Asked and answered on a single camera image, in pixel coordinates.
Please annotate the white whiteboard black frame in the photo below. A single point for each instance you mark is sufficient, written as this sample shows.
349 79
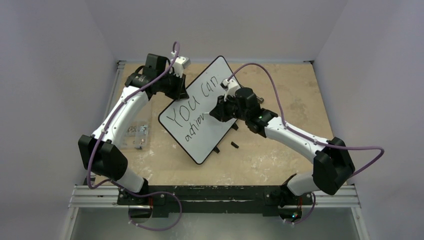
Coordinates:
199 134

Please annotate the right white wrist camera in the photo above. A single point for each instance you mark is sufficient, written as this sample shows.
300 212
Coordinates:
230 86

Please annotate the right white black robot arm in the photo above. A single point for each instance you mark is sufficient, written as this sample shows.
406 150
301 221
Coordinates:
331 163

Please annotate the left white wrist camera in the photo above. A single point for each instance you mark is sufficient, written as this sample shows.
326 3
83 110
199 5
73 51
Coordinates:
180 63

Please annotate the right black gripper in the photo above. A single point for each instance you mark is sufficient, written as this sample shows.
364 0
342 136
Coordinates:
222 112

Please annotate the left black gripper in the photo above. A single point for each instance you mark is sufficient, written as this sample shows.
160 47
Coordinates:
179 93

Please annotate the black marker cap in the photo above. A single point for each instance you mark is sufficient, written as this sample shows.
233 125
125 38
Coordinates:
234 145

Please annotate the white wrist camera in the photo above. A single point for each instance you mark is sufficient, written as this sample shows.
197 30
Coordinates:
180 63
230 86

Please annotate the whiteboard metal stand handle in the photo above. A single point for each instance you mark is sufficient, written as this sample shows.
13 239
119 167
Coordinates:
260 100

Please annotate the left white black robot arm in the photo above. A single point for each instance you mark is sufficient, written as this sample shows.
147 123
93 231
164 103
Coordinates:
100 151

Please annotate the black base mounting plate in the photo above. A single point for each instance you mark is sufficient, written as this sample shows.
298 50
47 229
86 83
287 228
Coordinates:
283 200

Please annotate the clear plastic screw box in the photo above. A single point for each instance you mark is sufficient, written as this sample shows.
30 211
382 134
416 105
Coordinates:
137 134

